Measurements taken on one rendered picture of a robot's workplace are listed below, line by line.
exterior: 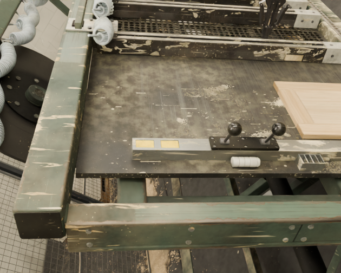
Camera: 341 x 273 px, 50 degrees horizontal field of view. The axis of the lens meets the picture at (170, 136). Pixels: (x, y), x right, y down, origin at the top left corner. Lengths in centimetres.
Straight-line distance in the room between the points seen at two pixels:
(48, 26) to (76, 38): 536
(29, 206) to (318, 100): 104
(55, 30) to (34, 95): 500
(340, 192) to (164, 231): 57
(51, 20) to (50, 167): 591
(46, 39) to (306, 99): 583
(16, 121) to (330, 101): 126
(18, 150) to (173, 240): 88
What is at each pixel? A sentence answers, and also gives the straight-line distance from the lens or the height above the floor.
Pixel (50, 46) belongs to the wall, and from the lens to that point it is 691.
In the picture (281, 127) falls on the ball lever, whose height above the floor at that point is 144.
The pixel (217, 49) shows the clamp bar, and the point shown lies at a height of 140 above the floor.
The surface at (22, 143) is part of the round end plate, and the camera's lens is 164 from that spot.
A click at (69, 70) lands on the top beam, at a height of 189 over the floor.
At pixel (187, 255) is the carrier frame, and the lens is 215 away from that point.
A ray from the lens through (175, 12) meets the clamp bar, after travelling 185.
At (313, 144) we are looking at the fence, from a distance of 118.
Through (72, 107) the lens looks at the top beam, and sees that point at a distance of 106.
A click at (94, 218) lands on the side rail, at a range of 85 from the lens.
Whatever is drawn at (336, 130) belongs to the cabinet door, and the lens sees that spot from 132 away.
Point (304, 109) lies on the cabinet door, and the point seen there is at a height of 119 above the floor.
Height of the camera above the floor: 210
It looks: 28 degrees down
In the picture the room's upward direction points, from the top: 61 degrees counter-clockwise
